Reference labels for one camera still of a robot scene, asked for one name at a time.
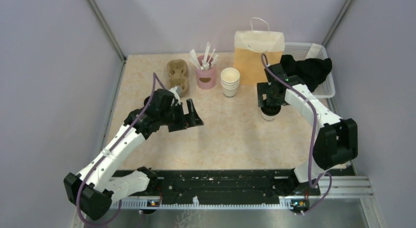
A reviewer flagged stack of black lids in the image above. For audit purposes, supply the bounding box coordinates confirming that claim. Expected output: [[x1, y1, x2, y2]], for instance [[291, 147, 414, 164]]
[[144, 96, 152, 111]]

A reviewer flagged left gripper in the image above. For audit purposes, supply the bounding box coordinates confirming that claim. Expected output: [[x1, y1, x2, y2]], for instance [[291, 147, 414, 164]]
[[159, 98, 203, 132]]

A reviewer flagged white paper coffee cup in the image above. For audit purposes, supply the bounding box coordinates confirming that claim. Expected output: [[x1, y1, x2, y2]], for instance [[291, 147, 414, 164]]
[[261, 112, 277, 122]]

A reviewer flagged black plastic cup lid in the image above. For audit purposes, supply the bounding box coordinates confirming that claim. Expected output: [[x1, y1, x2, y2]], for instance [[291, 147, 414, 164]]
[[260, 105, 281, 116]]

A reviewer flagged brown pulp cup carrier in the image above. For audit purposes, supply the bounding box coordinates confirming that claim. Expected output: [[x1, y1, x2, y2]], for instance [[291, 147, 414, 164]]
[[167, 59, 189, 97]]

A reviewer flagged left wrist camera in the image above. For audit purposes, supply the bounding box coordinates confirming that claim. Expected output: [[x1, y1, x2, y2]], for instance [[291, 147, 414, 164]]
[[169, 86, 182, 106]]

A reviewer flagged pink straw holder cup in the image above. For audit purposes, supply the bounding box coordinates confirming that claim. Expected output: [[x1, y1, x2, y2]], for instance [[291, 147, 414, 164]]
[[195, 65, 217, 90]]

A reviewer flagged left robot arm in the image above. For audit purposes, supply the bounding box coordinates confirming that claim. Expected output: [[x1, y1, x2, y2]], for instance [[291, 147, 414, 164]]
[[63, 88, 204, 221]]

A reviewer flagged brown paper takeout bag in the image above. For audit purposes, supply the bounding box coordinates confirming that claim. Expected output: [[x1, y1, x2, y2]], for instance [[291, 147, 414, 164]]
[[234, 17, 285, 86]]

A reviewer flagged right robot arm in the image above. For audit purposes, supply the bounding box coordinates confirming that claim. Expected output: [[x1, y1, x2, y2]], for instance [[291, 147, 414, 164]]
[[257, 64, 358, 195]]

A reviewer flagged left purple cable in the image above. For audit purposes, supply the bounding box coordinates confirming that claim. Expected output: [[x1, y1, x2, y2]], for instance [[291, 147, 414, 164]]
[[76, 72, 168, 227]]

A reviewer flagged stack of white paper cups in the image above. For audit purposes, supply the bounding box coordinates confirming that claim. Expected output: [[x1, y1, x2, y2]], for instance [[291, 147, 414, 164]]
[[220, 68, 240, 98]]

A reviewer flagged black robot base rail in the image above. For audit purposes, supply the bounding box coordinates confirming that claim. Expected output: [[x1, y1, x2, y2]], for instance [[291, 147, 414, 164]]
[[113, 169, 321, 211]]

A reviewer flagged black cloth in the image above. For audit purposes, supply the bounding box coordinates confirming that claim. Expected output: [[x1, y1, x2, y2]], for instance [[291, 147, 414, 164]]
[[280, 54, 333, 92]]

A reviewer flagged white plastic basket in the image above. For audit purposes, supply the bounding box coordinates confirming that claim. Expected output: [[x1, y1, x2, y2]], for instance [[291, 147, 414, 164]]
[[281, 42, 336, 99]]

